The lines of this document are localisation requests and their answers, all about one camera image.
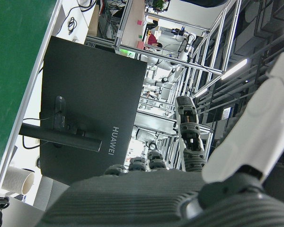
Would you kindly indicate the black Huawei monitor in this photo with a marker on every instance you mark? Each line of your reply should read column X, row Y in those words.
column 92, row 78

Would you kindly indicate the beige partition panel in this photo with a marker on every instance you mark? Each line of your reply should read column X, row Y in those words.
column 132, row 23

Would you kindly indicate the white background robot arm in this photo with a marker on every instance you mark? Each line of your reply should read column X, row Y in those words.
column 165, row 65

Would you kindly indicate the pink sticky note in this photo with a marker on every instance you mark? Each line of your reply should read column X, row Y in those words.
column 139, row 22

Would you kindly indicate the black monitor stand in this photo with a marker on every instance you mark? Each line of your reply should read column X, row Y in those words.
column 61, row 139

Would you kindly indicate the green potted plant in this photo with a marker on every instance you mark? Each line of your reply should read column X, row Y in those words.
column 159, row 4

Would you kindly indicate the ceiling strip light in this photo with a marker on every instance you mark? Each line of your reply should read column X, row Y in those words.
column 234, row 69

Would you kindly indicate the right robot hand grey white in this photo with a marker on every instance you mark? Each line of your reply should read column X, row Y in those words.
column 132, row 201

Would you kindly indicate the person in red shirt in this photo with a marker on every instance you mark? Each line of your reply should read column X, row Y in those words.
column 152, row 39

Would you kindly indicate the aluminium frame cage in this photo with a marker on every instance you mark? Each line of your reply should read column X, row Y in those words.
column 213, row 70

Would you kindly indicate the white paper cup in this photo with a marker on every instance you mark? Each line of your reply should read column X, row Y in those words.
column 17, row 180

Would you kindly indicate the aluminium conveyor side rail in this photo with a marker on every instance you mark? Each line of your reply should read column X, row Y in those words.
column 26, row 94

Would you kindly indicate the green conveyor belt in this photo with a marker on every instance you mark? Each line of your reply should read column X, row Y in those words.
column 9, row 71

